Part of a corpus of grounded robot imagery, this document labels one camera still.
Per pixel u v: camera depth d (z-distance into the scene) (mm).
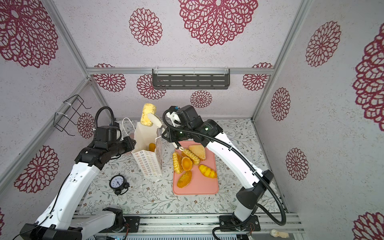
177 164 895
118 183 852
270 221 431
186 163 897
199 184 870
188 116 486
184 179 834
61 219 381
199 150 968
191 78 928
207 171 883
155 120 670
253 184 412
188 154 931
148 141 917
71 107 784
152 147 971
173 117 604
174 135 575
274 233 711
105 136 530
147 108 677
